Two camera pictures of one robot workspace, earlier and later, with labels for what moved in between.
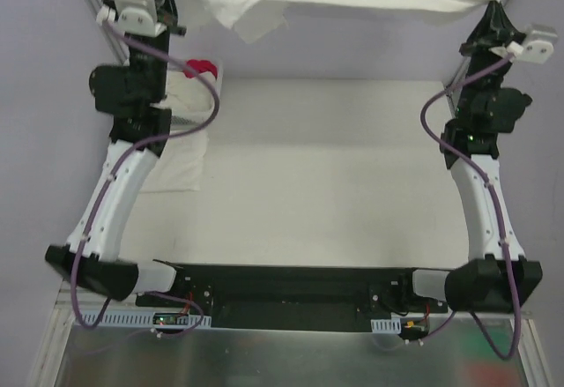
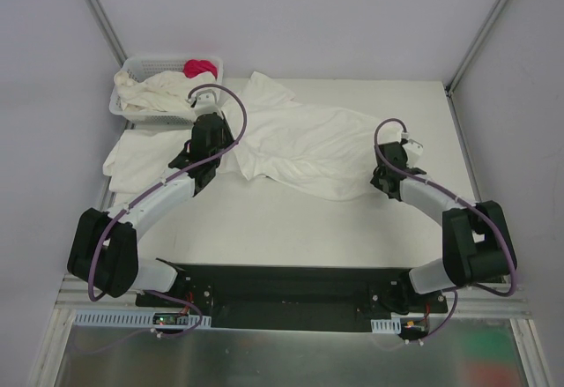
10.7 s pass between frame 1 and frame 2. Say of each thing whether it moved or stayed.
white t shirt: moved
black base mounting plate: stayed
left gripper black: moved
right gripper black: moved
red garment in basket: stayed
